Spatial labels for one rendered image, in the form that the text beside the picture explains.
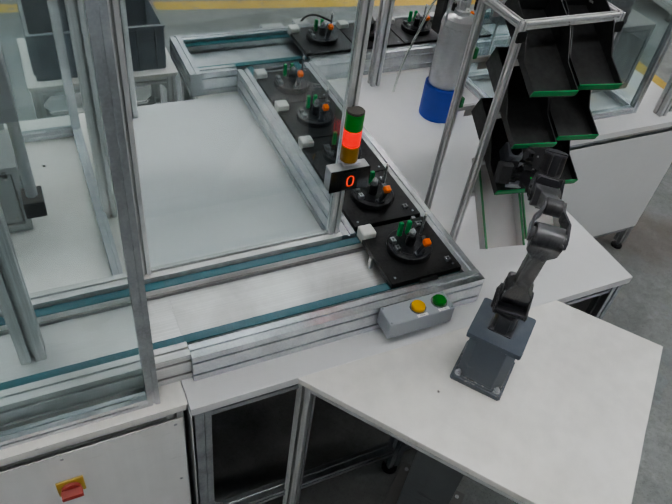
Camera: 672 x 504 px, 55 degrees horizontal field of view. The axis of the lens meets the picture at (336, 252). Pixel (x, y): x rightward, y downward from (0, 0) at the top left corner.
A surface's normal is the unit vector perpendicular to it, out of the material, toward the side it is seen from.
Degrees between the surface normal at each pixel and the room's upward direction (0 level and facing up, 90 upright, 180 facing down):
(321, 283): 0
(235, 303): 0
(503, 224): 45
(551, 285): 0
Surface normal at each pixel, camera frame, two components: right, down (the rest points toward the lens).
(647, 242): 0.11, -0.72
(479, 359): -0.47, 0.57
